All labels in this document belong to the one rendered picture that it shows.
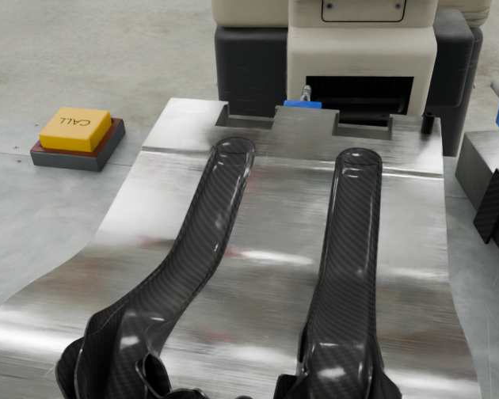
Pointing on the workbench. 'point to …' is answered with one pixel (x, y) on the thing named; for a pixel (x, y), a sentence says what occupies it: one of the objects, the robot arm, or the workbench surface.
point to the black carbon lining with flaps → (70, 389)
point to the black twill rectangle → (493, 205)
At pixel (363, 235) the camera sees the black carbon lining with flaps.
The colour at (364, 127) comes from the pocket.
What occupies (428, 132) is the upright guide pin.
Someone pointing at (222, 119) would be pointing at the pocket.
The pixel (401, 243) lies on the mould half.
